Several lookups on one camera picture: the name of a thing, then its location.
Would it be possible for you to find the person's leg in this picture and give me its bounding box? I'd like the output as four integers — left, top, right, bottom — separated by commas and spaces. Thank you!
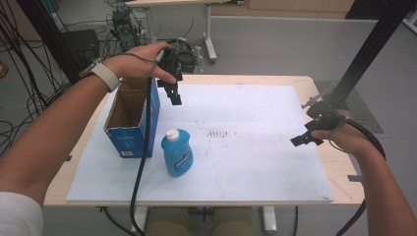
144, 206, 193, 236
210, 206, 257, 236

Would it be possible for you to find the black metal frame post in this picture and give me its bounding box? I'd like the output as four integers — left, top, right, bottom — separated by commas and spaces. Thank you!
16, 0, 84, 87
328, 0, 417, 110

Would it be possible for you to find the person's right leg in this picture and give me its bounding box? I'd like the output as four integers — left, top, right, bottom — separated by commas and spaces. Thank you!
210, 206, 257, 236

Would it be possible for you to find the hand-held gripper black cable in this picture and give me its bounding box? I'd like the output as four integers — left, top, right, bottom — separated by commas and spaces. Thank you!
129, 76, 155, 236
333, 117, 387, 236

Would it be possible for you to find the tangle of black floor cables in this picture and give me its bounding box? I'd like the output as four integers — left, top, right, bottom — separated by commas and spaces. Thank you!
0, 0, 82, 156

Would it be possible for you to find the blue cardboard box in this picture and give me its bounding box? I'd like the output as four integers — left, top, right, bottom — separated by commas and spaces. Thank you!
103, 77, 161, 159

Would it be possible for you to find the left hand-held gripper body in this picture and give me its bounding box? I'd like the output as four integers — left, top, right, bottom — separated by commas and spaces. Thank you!
156, 38, 205, 89

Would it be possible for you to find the left hand-held gripper black cable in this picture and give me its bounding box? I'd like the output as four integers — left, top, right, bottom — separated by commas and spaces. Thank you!
129, 76, 155, 236

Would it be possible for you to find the grey grid floor mat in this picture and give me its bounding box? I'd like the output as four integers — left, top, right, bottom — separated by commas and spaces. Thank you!
314, 80, 385, 135

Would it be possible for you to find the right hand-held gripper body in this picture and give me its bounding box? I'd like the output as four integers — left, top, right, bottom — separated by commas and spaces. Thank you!
300, 92, 346, 132

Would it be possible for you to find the white background table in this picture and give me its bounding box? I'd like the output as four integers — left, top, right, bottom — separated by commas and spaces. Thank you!
124, 0, 245, 64

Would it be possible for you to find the black device on stand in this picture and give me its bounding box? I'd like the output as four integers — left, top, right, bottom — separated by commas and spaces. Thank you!
111, 9, 143, 53

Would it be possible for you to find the person's right hand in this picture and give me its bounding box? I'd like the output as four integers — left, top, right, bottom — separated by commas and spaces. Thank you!
310, 109, 370, 155

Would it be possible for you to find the white table leg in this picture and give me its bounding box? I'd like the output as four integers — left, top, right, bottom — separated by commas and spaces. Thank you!
132, 206, 149, 236
261, 206, 278, 235

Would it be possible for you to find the right hand-held gripper black cable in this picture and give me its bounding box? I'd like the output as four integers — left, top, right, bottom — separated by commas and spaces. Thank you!
333, 117, 387, 236

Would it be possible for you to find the person's left hand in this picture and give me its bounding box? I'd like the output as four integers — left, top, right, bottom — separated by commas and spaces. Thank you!
109, 41, 178, 86

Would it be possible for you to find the person's left leg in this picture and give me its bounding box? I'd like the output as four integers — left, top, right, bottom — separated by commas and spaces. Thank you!
144, 206, 193, 236

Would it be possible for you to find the wristwatch with white strap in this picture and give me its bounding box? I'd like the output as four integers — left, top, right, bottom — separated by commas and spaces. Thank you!
78, 58, 122, 93

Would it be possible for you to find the blue bottle with white cap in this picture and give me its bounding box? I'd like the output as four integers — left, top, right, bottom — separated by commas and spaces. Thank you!
160, 128, 195, 178

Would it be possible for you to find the black box on floor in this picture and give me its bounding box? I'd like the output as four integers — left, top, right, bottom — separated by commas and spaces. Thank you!
60, 29, 101, 64

